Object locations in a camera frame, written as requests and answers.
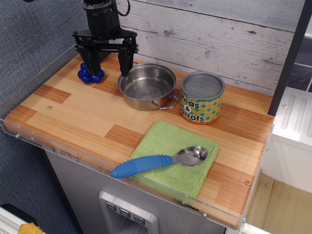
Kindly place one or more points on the blue handled metal spoon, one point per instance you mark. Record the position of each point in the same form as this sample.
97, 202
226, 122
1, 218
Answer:
188, 157

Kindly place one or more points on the peas and carrots can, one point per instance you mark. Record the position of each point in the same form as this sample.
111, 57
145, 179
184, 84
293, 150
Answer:
201, 97

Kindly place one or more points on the dark grey left post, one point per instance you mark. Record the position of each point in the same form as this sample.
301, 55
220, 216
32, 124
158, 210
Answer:
102, 55

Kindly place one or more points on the white toy sink unit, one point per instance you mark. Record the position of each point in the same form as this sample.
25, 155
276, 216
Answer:
288, 156

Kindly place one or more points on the dark grey post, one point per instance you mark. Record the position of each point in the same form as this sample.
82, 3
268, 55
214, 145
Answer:
291, 56
102, 55

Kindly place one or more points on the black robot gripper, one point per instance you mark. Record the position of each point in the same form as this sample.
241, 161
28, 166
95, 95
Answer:
104, 34

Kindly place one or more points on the dark grey right post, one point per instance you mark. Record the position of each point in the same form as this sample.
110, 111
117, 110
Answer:
291, 56

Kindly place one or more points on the yellow object at corner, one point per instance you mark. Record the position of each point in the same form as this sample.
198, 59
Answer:
29, 228

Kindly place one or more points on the grey toy fridge cabinet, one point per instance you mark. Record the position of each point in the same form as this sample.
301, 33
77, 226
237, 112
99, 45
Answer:
82, 186

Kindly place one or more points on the silver dispenser button panel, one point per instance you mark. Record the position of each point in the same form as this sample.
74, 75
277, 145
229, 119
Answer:
123, 217

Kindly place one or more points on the clear acrylic table guard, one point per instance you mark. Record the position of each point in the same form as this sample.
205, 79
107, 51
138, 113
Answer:
92, 124

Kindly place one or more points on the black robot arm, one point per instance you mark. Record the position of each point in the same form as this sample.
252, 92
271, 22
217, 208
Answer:
105, 35

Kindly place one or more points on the blue plastic blueberry cluster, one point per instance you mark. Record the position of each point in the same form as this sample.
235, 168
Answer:
86, 77

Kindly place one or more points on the silver steel pot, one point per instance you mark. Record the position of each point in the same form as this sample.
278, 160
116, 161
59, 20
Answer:
149, 86

